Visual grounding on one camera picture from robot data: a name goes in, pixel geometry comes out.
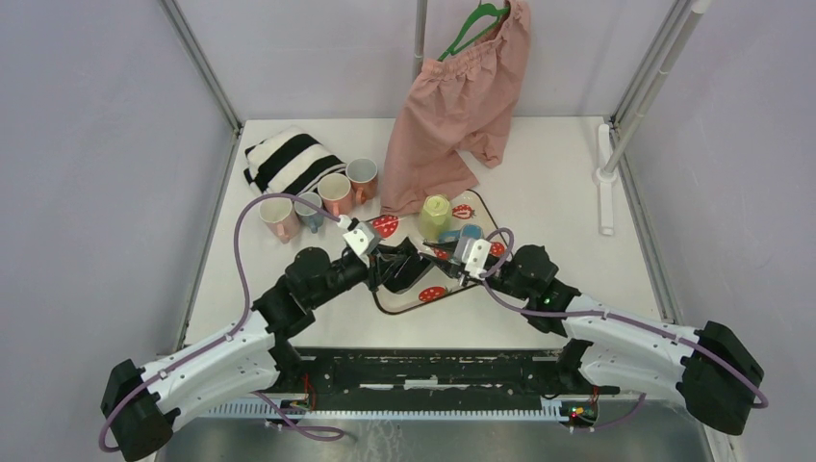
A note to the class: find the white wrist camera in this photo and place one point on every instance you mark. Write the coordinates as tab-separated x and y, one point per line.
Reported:
471	255
361	239

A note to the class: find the floral salmon mug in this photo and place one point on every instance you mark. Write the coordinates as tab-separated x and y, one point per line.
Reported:
363	175

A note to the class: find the plain pink tall mug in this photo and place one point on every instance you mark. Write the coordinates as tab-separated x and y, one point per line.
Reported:
335	191

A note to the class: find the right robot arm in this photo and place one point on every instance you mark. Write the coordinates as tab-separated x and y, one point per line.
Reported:
708	370

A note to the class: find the bright blue mug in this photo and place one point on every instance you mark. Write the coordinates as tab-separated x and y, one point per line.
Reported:
470	231

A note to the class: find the black faceted mug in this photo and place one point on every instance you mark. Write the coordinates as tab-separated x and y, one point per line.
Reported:
419	266

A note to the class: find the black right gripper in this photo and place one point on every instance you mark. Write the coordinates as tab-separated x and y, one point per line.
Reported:
458	272

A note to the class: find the strawberry print tray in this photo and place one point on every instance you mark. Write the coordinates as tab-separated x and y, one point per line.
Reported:
467	208

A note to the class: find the white cable duct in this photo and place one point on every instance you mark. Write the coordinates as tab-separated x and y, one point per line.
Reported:
256	408

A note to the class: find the centre metal pole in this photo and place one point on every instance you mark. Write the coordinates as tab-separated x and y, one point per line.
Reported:
419	35

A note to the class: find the pale pink faceted mug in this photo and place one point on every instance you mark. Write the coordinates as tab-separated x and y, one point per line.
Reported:
280	217

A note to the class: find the black white striped towel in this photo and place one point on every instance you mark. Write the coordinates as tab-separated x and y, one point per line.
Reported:
291	161

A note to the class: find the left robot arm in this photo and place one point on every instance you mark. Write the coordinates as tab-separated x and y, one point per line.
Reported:
144	405

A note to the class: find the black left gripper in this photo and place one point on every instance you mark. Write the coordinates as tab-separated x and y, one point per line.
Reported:
377	261

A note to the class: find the grey blue mug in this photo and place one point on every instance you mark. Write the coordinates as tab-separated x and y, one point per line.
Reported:
309	211

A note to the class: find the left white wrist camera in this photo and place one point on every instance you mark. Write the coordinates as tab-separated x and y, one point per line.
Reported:
361	239

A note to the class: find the green faceted mug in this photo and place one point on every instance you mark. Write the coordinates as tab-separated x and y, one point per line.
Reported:
435	217

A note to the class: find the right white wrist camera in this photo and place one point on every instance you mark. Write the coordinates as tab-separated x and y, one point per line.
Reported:
471	255

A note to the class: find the pink shorts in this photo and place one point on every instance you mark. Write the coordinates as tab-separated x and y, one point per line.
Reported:
463	103

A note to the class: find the green clothes hanger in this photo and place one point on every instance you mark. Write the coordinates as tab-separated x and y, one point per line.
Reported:
481	21

